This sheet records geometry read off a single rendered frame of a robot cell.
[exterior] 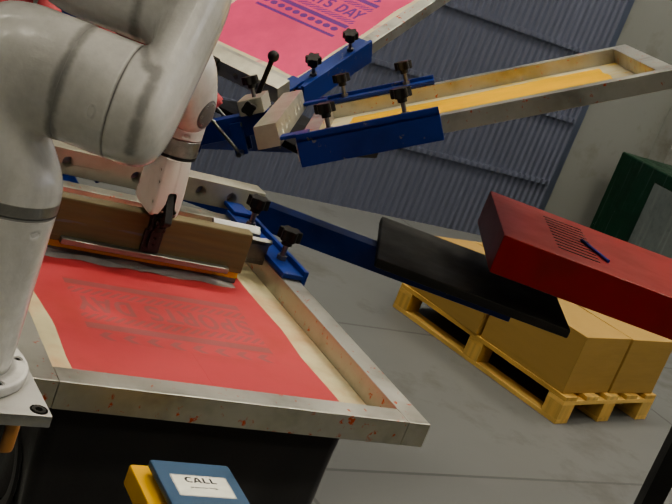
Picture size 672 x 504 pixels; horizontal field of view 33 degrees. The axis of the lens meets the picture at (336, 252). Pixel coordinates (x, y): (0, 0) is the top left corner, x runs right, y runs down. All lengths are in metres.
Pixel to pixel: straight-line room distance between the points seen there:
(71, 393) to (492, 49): 6.00
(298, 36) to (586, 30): 4.47
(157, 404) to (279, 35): 2.05
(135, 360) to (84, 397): 0.20
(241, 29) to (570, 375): 2.21
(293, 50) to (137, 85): 2.41
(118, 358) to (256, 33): 1.92
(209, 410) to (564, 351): 3.48
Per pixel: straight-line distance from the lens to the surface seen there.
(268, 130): 2.36
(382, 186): 7.08
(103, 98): 0.87
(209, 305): 1.85
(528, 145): 7.63
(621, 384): 5.16
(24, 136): 0.92
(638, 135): 8.33
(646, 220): 7.71
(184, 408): 1.44
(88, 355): 1.55
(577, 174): 8.08
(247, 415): 1.48
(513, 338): 4.99
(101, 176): 2.17
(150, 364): 1.58
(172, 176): 1.82
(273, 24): 3.39
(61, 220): 1.84
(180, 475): 1.30
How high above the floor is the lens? 1.59
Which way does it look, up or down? 15 degrees down
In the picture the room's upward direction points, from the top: 21 degrees clockwise
